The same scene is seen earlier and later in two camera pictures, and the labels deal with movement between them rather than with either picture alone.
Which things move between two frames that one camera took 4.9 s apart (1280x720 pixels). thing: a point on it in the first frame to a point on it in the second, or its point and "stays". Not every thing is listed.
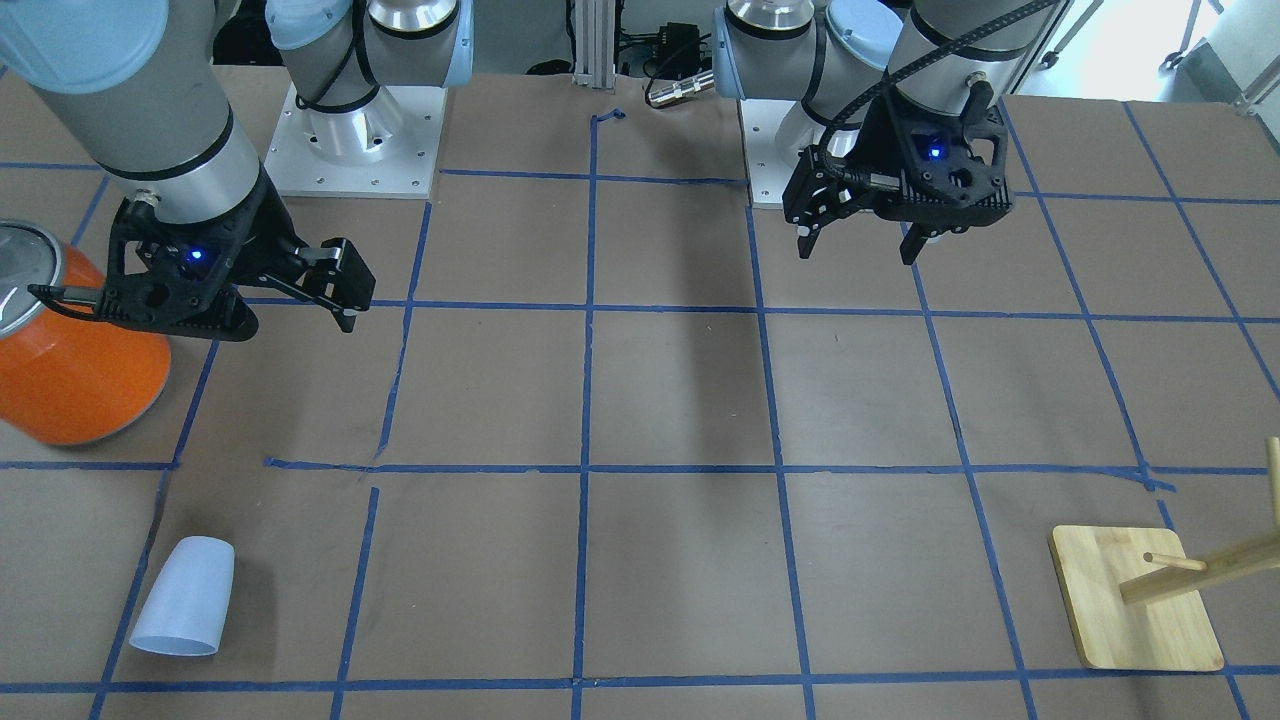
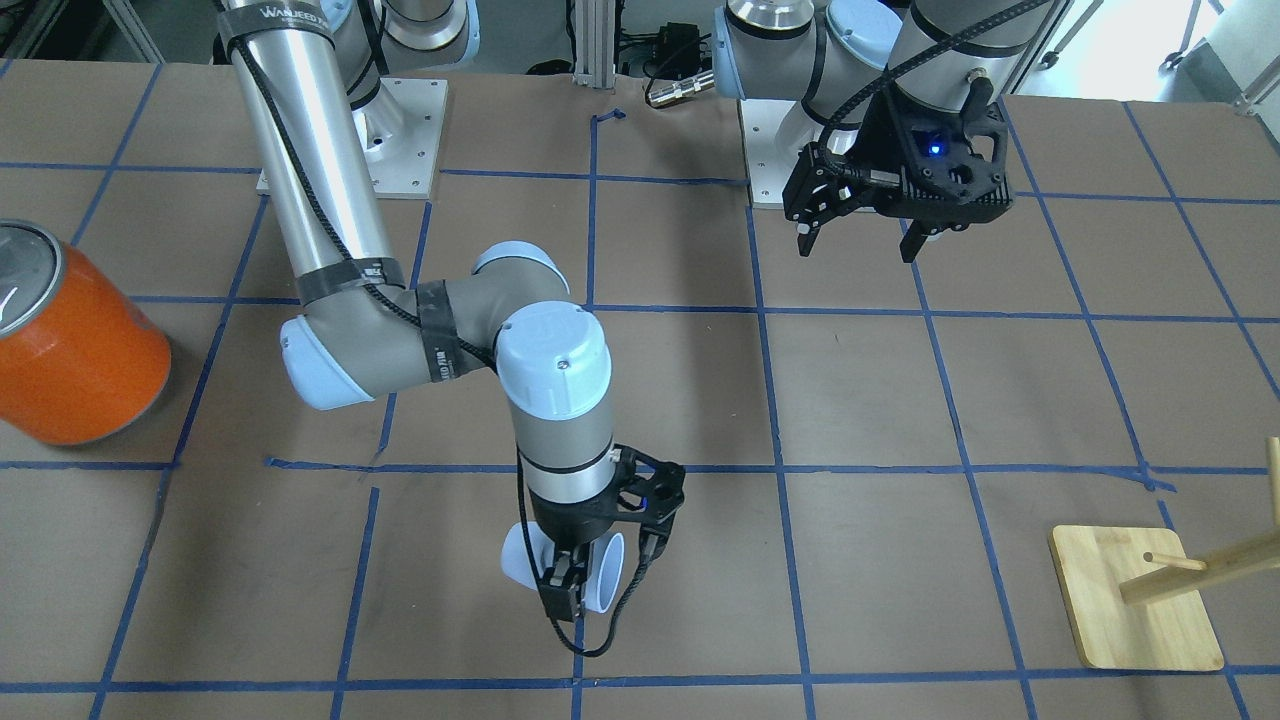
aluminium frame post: (594, 43) stays
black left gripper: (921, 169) stays
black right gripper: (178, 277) to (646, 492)
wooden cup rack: (1135, 599) stays
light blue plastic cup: (188, 605) to (607, 555)
